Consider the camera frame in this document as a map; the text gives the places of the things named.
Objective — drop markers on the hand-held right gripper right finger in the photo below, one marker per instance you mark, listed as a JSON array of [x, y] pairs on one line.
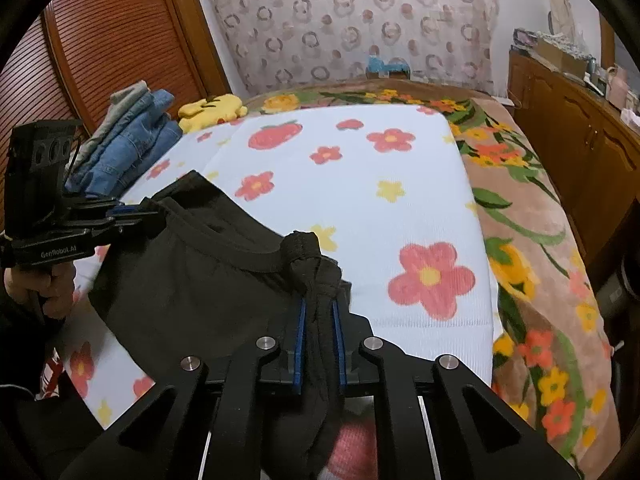
[[338, 340]]

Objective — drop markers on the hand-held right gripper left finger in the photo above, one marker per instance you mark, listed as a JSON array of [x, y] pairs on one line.
[[300, 340]]

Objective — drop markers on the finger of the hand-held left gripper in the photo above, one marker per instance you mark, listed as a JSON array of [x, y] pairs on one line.
[[130, 225], [125, 207]]

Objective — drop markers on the black pants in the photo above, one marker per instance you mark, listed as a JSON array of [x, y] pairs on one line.
[[190, 270]]

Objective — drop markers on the grey folded pants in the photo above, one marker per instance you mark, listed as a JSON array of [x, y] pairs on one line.
[[125, 97]]

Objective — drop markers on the person's left hand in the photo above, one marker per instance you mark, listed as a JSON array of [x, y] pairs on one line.
[[57, 290]]

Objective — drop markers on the light blue folded jeans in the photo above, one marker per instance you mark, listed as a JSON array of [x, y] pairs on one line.
[[150, 115]]

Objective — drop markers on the yellow plush toy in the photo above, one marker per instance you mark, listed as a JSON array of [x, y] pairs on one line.
[[212, 110]]

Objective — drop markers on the white floral bed sheet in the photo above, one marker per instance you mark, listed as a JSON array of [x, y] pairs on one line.
[[375, 200]]

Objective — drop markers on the wooden louvered wardrobe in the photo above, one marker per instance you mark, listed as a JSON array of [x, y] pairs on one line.
[[110, 35]]

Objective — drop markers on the person's dark clothing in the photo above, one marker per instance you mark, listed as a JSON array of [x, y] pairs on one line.
[[40, 410]]

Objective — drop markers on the brown floral blanket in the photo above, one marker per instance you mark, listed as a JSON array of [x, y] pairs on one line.
[[525, 240]]

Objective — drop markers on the blue plush toy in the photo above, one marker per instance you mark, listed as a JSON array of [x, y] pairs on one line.
[[387, 66]]

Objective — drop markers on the grey cylindrical object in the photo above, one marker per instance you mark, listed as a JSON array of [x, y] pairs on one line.
[[617, 290]]

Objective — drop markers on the wooden cabinet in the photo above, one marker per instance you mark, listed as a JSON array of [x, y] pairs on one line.
[[575, 125]]

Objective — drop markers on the patterned pouch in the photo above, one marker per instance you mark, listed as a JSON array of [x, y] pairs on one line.
[[524, 39]]

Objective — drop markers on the cardboard box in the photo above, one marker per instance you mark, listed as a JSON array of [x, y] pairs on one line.
[[560, 57]]

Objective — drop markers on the pink container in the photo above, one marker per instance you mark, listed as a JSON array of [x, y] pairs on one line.
[[619, 85]]

